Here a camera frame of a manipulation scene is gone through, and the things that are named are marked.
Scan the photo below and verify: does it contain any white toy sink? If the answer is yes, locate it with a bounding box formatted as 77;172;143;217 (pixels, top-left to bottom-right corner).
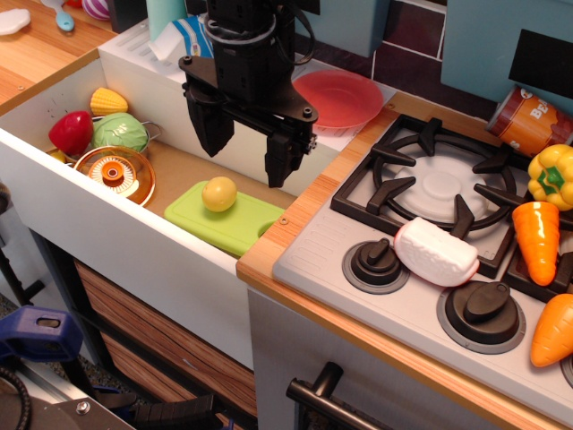
0;17;398;371

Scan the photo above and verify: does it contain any white toy milk carton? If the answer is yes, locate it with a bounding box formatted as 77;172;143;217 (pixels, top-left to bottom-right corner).
149;13;214;65

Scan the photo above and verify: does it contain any right black stove knob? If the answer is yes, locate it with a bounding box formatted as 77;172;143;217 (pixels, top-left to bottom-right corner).
436;281;526;355

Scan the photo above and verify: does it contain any white toy piece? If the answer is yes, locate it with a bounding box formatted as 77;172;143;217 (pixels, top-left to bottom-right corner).
0;8;31;36

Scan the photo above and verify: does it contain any red toy pepper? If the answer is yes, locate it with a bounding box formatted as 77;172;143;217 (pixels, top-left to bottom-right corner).
48;110;94;156

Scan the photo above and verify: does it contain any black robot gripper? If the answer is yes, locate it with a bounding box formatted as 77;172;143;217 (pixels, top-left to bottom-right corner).
179;1;319;188

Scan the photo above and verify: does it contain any black stove knob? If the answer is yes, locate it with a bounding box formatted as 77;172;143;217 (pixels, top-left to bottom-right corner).
342;238;410;295
436;281;526;355

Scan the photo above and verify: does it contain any green cutting board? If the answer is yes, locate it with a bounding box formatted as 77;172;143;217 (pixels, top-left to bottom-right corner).
164;181;284;256

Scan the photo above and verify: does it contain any red plastic plate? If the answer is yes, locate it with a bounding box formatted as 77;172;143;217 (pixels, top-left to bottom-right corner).
294;70;384;129

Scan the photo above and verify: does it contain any pink striped ball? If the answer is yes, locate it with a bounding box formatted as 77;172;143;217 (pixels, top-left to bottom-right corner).
82;0;110;21

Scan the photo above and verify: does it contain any orange toy carrot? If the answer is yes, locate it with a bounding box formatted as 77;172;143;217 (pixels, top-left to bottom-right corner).
512;202;560;287
530;294;572;367

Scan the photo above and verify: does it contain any metal pot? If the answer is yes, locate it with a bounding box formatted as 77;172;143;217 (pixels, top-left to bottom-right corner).
47;116;163;167

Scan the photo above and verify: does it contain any yellow toy bell pepper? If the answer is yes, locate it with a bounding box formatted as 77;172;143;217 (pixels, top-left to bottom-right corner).
528;144;572;211

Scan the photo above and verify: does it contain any upper orange toy carrot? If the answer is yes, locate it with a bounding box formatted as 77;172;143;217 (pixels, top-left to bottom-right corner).
512;202;560;287

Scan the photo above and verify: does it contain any teal cup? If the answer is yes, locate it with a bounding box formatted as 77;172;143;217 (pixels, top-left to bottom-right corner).
146;0;187;41

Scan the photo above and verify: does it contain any black oven handle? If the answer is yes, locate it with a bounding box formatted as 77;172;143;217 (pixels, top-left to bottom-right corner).
286;362;389;429

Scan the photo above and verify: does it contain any green toy cabbage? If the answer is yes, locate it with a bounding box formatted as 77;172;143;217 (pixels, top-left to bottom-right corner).
91;113;150;152

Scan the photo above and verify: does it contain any black stove grate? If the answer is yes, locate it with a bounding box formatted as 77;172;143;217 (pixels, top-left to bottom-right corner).
330;115;529;279

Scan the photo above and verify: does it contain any orange transparent pot lid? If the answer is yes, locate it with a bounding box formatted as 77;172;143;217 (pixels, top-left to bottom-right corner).
73;147;156;206

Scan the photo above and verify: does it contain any yellow toy potato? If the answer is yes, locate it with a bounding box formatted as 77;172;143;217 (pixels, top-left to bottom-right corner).
201;176;237;212

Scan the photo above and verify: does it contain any lower orange toy carrot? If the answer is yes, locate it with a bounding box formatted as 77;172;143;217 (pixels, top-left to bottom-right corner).
530;294;572;367

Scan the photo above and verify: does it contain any blue toy spoon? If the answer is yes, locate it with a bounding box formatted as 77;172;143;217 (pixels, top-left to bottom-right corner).
40;0;75;32

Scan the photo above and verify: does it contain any blue clamp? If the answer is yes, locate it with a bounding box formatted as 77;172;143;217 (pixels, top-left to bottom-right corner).
1;305;83;362

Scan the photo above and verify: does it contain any yellow toy corn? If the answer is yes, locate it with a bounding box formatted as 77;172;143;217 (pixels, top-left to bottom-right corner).
90;88;129;116

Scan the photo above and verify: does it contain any left black stove knob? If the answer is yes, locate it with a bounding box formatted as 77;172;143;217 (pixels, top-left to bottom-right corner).
342;238;410;295

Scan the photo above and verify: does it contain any white red toy radish slice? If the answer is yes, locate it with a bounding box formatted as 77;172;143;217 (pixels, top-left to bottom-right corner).
393;218;480;288

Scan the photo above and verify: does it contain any brown beans can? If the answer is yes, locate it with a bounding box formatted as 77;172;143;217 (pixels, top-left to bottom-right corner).
486;86;572;158

